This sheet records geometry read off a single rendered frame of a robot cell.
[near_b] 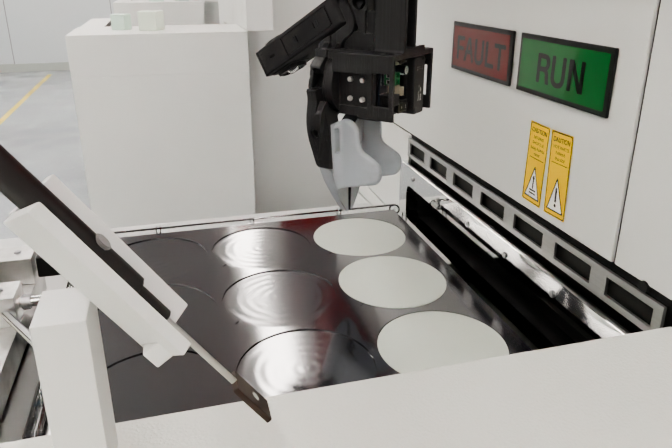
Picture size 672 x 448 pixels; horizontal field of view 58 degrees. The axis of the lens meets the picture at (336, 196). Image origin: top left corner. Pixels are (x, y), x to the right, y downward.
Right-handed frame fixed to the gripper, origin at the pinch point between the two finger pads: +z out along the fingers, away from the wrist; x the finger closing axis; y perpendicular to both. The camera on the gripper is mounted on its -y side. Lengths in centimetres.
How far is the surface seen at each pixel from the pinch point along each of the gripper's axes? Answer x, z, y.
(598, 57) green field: 0.9, -14.2, 20.9
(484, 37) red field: 11.6, -14.0, 8.6
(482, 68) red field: 11.5, -11.1, 8.7
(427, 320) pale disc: -4.5, 7.4, 11.6
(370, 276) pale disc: -0.5, 7.3, 3.8
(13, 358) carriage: -24.4, 10.5, -16.7
